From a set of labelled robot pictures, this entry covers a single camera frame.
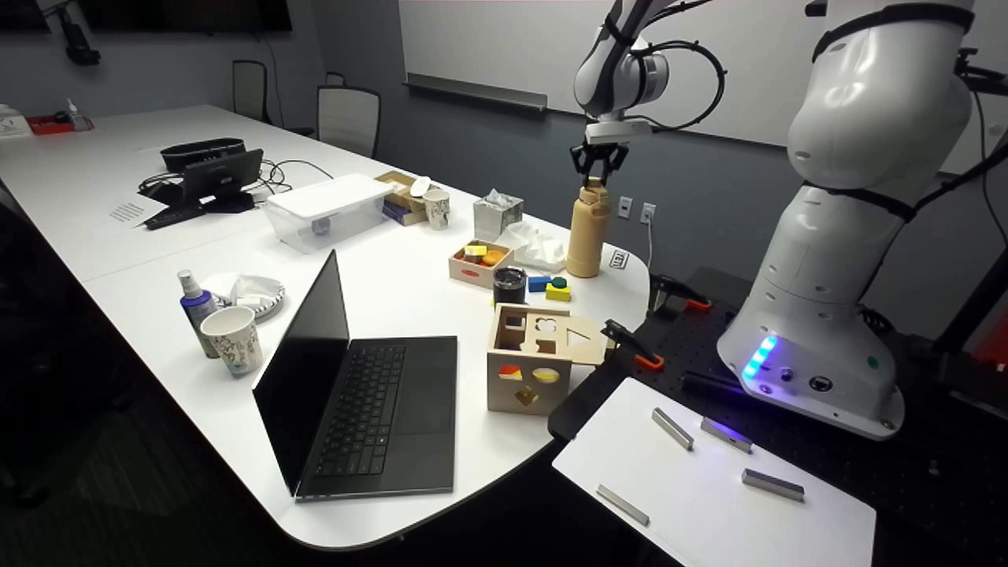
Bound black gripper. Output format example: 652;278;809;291
572;142;630;184

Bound tan water bottle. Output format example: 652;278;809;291
567;176;609;278

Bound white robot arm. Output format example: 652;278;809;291
716;0;978;442

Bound blue spray bottle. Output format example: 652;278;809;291
179;272;217;358

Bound crumpled white plastic bag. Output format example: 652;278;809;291
498;221;567;272

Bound small silver metal box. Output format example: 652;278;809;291
473;188;524;242

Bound blue block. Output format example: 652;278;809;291
527;274;553;294

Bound orange black clamp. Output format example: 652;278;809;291
650;274;713;316
602;319;666;375

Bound black cylindrical speaker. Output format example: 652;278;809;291
494;268;527;303

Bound small box of toys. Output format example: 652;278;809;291
447;240;510;287

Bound wooden shape sorter box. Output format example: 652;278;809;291
490;303;609;415

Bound office chair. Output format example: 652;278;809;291
315;85;383;153

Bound clear plastic storage bin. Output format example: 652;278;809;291
262;172;387;253

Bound white clipboard panel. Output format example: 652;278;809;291
556;377;877;567

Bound black laptop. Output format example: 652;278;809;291
257;256;458;502

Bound crumpled clear wrapper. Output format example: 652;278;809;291
211;274;286;320

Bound white paper cup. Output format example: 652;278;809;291
203;305;262;377

